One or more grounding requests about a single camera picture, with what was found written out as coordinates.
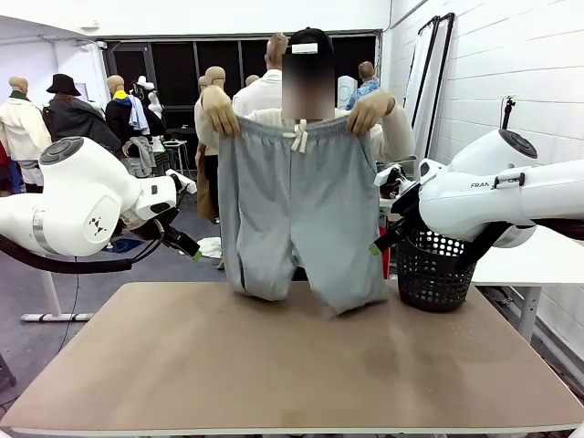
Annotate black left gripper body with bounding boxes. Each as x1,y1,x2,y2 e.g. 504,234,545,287
134,207,183,246

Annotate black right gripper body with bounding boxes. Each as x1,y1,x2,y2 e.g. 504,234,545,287
391,182,423,229

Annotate grey sweat shorts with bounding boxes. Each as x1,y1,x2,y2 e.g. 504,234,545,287
217,114,389,317

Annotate person's left forearm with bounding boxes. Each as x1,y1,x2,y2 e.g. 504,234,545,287
376,102,416,162

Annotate person's left hand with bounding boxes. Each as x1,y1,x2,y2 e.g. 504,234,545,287
347,89,396,137

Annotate person's right hand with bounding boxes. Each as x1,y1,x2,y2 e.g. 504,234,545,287
200,85,242,137

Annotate white cloth on floor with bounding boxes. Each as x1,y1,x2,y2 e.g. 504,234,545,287
198,236,224,260

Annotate black perforated plastic basket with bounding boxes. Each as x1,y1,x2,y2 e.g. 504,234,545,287
395,223,478,314

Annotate grey hanging jacket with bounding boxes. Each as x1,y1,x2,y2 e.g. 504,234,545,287
121,135,159,179

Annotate white small stool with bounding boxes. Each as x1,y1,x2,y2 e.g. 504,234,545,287
162,139,191,177

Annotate light blue shirt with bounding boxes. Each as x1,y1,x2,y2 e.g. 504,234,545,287
128,94,151,136

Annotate mannequin with yellow collar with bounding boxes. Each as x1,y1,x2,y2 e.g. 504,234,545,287
105,75,154,159

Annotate black framed white panel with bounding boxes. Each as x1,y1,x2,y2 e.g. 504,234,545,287
422,12,456,161
403,16,440,151

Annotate mannequin in blue floral shirt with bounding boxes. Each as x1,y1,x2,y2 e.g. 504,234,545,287
345,60,382,110

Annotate white desk with T-leg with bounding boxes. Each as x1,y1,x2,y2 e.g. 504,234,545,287
20,268,95,323

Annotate black tripod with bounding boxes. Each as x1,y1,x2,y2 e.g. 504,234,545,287
500,94,517,131

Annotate large white desk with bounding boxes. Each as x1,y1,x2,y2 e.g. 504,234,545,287
472,225,584,343

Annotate person in cream cardigan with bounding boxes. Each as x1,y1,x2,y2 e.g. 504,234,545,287
245,107,384,162

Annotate bare tan mannequin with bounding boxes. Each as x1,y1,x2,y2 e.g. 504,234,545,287
194,66,229,224

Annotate black bucket hat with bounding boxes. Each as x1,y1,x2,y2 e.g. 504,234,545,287
46,73,82,97

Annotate mannequin in white shirt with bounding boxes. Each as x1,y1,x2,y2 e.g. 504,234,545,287
232,32,297,118

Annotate mannequin in cream coat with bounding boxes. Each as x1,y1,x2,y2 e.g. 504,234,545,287
0,76,52,193

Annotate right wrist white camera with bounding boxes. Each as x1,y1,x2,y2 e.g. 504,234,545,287
373,163,417,195

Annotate wrist white camera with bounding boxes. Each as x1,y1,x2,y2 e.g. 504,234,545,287
164,168,198,195
373,163,417,195

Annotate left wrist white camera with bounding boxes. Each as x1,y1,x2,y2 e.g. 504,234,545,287
164,168,198,195

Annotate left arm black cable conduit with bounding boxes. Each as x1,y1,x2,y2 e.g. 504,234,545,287
0,230,163,275

